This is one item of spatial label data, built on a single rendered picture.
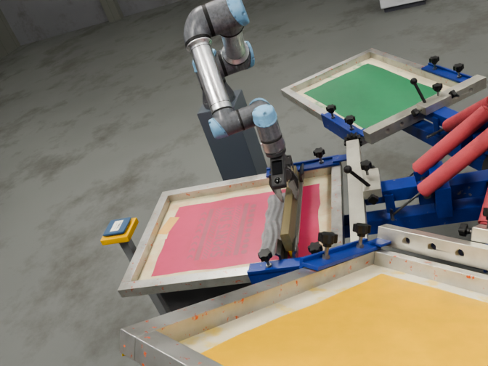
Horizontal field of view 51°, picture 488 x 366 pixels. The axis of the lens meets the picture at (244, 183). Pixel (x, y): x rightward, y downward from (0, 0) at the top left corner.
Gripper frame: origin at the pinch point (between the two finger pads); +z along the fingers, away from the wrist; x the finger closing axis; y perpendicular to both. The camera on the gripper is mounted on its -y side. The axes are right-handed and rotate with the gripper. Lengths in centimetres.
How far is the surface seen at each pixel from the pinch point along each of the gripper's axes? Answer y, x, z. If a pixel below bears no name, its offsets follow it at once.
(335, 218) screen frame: -6.9, -15.3, 5.9
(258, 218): 4.3, 14.5, 9.4
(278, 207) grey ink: 8.2, 7.0, 8.7
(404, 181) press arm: 0.5, -39.3, 0.7
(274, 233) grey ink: -6.6, 7.4, 9.0
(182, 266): -17.4, 40.6, 9.5
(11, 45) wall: 908, 744, 94
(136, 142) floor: 290, 210, 105
